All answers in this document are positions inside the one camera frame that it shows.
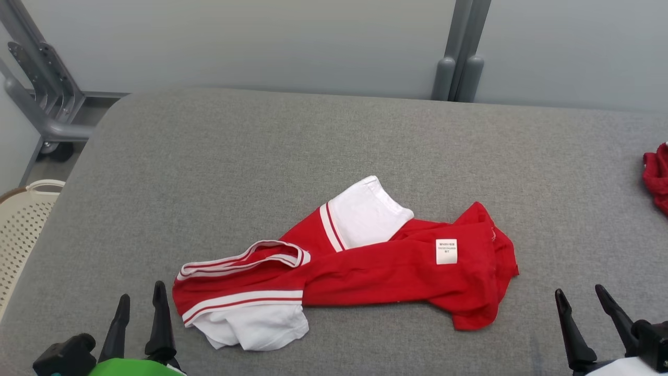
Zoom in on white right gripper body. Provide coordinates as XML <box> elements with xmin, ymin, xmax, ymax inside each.
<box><xmin>571</xmin><ymin>357</ymin><xmax>668</xmax><ymax>376</ymax></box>

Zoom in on grey metal partition post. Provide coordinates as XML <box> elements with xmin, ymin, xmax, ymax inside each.
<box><xmin>432</xmin><ymin>0</ymin><xmax>493</xmax><ymax>103</ymax></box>

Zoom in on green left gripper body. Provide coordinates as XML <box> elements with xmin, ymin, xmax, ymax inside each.
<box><xmin>88</xmin><ymin>358</ymin><xmax>187</xmax><ymax>376</ymax></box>

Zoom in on red jersey with white sleeves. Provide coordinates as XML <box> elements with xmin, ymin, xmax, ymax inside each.
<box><xmin>172</xmin><ymin>175</ymin><xmax>520</xmax><ymax>352</ymax></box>

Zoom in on grey metal tube stand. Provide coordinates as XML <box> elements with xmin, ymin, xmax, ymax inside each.
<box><xmin>0</xmin><ymin>0</ymin><xmax>129</xmax><ymax>157</ymax></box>

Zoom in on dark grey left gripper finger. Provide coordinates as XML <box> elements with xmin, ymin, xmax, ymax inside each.
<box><xmin>145</xmin><ymin>280</ymin><xmax>178</xmax><ymax>362</ymax></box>
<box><xmin>98</xmin><ymin>293</ymin><xmax>131</xmax><ymax>362</ymax></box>

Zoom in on red shorts with white lining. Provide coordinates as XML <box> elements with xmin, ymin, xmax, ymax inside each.
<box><xmin>642</xmin><ymin>142</ymin><xmax>668</xmax><ymax>216</ymax></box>

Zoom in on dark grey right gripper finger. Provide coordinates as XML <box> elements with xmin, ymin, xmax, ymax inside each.
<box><xmin>594</xmin><ymin>284</ymin><xmax>641</xmax><ymax>357</ymax></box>
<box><xmin>554</xmin><ymin>288</ymin><xmax>599</xmax><ymax>374</ymax></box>

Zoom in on cream perforated laundry basket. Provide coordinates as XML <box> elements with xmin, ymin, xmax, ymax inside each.
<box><xmin>0</xmin><ymin>179</ymin><xmax>66</xmax><ymax>320</ymax></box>

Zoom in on black caster wheel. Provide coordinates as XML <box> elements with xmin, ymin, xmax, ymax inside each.
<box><xmin>39</xmin><ymin>141</ymin><xmax>75</xmax><ymax>163</ymax></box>

